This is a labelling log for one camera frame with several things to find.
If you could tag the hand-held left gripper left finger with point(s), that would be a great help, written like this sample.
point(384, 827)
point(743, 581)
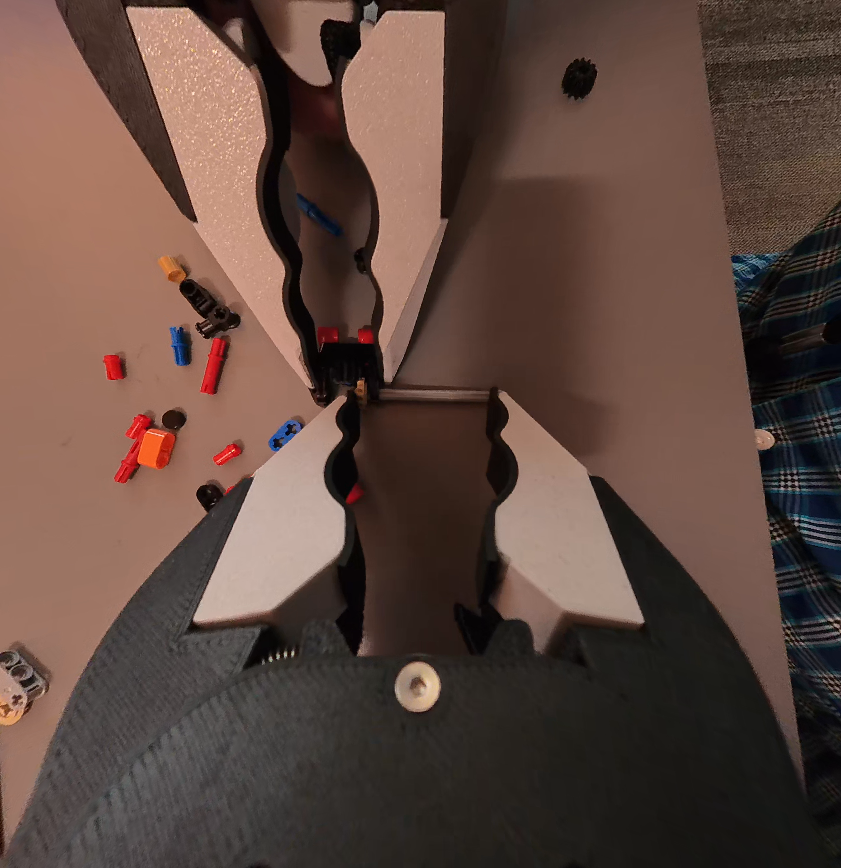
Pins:
point(278, 536)

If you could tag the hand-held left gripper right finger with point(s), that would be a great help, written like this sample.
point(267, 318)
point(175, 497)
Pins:
point(563, 542)

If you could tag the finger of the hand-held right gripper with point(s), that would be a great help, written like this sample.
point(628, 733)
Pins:
point(407, 135)
point(210, 135)

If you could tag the black lego frame red pins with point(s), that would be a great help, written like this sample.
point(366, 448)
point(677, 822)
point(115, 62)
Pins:
point(346, 359)

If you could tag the grey lego axle rod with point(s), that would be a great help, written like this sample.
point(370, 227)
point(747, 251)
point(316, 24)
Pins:
point(434, 393)

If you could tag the long blue lego pin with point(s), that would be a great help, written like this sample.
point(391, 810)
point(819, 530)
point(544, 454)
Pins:
point(319, 213)

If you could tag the scatter of small lego pieces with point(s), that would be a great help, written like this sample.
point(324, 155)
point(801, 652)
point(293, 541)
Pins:
point(156, 447)

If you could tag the black lego gear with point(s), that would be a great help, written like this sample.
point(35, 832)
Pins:
point(580, 78)

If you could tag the part-built grey lego chassis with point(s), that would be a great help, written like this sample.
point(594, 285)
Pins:
point(17, 671)

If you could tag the person's right hand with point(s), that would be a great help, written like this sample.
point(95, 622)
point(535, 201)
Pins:
point(319, 112)

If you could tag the person's plaid shirt torso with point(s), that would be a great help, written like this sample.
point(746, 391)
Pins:
point(814, 542)

